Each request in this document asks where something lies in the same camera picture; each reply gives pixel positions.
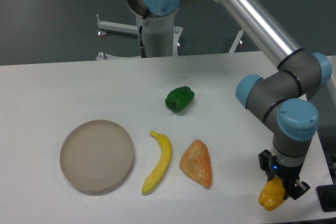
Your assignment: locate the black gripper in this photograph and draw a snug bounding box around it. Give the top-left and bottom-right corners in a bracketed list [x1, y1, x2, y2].
[258, 150, 310, 200]

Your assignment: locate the yellow bell pepper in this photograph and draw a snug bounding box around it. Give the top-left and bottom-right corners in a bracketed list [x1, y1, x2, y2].
[258, 176, 285, 211]

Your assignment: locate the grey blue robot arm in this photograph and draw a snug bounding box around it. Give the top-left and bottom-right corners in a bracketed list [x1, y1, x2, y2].
[128, 0, 332, 199]

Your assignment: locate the green bell pepper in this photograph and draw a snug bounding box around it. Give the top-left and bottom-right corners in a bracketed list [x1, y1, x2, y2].
[165, 86, 195, 113]

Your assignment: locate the beige round plate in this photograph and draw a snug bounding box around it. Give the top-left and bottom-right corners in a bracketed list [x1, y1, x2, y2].
[59, 120, 135, 196]

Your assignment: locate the black device at table edge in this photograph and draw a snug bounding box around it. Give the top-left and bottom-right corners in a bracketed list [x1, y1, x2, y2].
[316, 184, 336, 212]

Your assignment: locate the orange pastry slice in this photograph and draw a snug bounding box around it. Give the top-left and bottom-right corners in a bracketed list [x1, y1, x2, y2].
[179, 140, 213, 189]

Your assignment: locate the yellow banana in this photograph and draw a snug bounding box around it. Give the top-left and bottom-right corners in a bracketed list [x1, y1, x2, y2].
[141, 131, 173, 195]

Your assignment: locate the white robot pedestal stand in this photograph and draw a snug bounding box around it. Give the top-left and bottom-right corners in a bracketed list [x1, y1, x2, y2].
[97, 0, 245, 60]

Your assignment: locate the black cable on pedestal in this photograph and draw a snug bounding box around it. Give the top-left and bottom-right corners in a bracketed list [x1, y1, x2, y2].
[138, 6, 151, 58]

